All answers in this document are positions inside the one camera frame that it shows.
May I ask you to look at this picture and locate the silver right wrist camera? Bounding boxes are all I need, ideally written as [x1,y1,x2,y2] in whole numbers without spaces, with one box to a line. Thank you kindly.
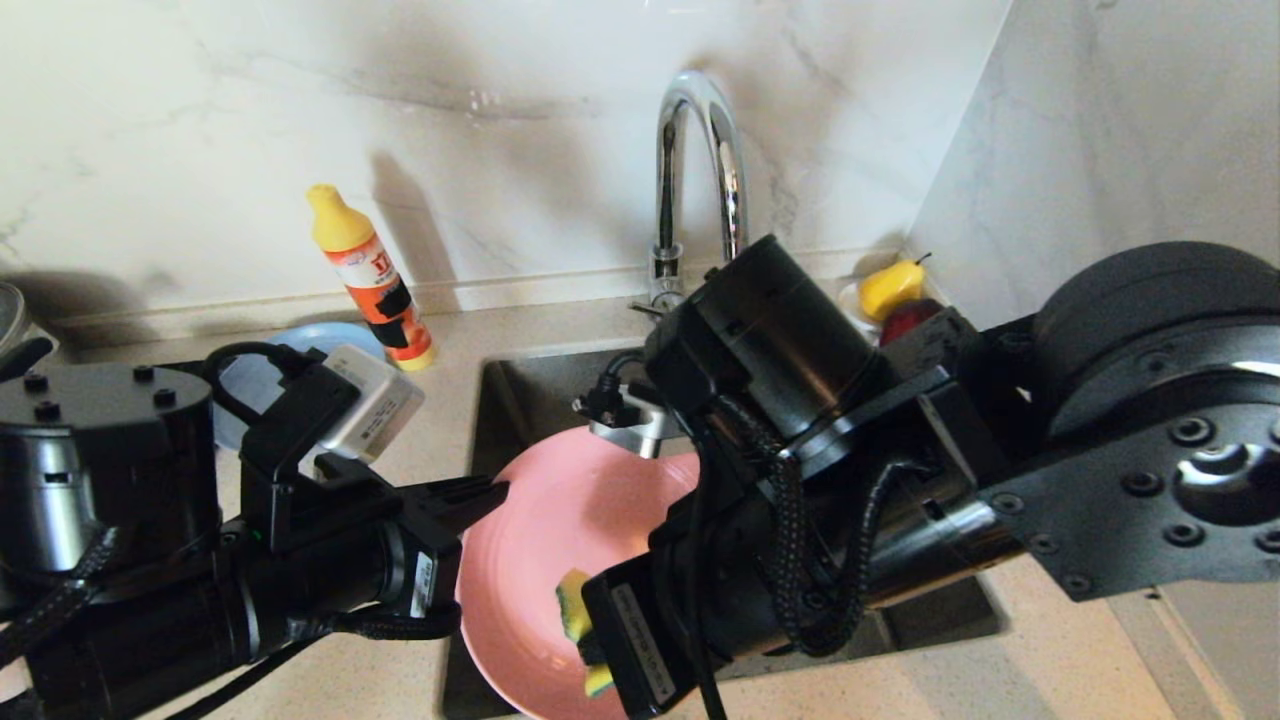
[588,395,683,460]

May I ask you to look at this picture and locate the black left camera cable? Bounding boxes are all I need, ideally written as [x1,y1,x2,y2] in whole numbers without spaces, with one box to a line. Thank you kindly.
[203,342,331,426]

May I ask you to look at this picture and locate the dark red apple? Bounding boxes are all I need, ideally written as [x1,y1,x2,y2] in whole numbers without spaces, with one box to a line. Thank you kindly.
[880,298,947,347]

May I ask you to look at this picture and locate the dish soap bottle yellow cap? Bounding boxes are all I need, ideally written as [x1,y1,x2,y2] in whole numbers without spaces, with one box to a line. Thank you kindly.
[306,184,436,372]

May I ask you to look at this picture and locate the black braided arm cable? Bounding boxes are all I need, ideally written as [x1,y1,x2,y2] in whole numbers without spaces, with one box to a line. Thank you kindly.
[0,525,126,666]
[715,395,931,658]

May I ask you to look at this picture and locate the chrome gooseneck faucet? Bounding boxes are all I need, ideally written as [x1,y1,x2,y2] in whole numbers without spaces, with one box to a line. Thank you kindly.
[632,68,751,313]

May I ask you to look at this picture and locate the blue plate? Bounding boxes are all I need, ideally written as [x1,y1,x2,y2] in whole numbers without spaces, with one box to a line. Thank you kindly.
[213,322,389,451]

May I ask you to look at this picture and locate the yellow green sponge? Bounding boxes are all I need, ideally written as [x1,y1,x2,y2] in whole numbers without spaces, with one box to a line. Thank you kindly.
[556,568,617,700]

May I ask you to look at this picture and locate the stainless steel sink basin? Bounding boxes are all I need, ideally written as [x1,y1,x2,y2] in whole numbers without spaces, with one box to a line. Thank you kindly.
[441,345,1004,719]

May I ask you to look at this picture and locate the pink plate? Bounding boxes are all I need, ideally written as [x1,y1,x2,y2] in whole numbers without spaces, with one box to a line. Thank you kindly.
[455,425,723,720]

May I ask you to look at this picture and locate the yellow pear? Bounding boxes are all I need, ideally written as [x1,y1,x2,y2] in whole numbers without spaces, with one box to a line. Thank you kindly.
[860,256,932,323]

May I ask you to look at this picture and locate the steel pot black handle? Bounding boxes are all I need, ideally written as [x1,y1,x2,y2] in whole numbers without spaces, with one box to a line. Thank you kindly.
[0,283,57,386]

